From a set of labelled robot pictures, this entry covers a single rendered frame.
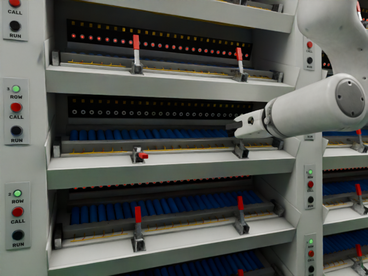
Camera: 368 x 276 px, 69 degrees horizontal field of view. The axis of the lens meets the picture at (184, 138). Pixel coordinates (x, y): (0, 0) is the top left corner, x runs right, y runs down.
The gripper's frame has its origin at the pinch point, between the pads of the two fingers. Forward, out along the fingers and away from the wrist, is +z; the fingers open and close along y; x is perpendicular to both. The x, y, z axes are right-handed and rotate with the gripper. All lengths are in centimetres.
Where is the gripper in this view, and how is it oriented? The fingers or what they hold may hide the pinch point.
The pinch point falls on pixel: (238, 130)
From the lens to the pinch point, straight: 70.9
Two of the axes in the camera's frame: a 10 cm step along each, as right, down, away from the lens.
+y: 9.4, -0.1, 3.5
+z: -3.5, 1.3, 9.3
